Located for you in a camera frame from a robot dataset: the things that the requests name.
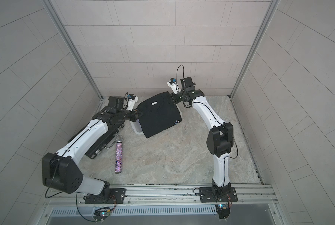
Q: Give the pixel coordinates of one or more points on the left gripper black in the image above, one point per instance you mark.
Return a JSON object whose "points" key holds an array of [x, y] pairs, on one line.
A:
{"points": [[132, 115]]}

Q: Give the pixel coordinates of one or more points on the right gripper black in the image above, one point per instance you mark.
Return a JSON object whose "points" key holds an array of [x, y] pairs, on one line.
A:
{"points": [[178, 97]]}

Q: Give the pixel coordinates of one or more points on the black t-shirt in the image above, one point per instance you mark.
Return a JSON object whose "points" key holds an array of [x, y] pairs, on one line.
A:
{"points": [[159, 113]]}

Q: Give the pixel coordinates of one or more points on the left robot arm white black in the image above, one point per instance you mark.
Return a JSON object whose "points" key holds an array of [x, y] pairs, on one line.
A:
{"points": [[60, 170]]}

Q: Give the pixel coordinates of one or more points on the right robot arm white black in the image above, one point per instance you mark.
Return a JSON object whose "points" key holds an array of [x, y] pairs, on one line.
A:
{"points": [[220, 139]]}

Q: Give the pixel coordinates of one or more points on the white perforated plastic basket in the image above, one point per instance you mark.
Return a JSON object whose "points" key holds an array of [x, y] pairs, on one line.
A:
{"points": [[137, 127]]}

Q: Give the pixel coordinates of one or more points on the black hard case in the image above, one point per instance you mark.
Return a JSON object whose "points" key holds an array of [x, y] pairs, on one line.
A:
{"points": [[93, 138]]}

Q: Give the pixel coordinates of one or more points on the purple glitter tumbler bottle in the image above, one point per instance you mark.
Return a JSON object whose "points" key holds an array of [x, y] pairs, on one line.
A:
{"points": [[118, 154]]}

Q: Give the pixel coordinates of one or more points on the left green circuit board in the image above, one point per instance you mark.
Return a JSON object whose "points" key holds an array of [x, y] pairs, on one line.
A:
{"points": [[102, 213]]}

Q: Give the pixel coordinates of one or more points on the green circuit board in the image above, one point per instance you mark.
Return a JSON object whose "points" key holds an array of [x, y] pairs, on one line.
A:
{"points": [[102, 213], [223, 211]]}

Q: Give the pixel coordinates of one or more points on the right green circuit board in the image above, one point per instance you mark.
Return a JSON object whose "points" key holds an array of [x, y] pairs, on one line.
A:
{"points": [[223, 211]]}

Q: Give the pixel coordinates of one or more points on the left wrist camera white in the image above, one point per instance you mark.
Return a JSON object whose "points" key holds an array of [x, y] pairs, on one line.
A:
{"points": [[132, 99]]}

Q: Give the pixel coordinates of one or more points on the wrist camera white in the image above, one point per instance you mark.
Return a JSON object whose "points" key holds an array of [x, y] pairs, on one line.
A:
{"points": [[172, 83], [132, 99]]}

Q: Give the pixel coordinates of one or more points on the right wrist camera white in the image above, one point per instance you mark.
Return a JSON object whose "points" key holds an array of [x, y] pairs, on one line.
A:
{"points": [[172, 83]]}

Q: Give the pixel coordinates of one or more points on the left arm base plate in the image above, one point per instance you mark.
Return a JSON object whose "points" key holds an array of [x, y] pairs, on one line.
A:
{"points": [[107, 196]]}

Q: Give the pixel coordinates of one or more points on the aluminium mounting rail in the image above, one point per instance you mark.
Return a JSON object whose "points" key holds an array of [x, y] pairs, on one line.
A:
{"points": [[184, 194]]}

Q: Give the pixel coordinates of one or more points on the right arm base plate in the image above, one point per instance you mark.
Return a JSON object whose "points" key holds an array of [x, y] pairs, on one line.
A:
{"points": [[214, 194]]}

